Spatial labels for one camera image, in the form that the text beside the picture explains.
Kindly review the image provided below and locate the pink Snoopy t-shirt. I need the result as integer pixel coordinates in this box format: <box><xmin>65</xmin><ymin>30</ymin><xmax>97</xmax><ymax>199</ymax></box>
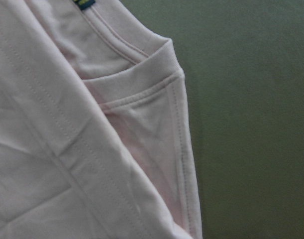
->
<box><xmin>0</xmin><ymin>0</ymin><xmax>203</xmax><ymax>239</ymax></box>

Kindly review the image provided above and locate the brown paper table cover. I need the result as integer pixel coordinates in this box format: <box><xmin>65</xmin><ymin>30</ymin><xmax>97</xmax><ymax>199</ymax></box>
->
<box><xmin>123</xmin><ymin>0</ymin><xmax>304</xmax><ymax>239</ymax></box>

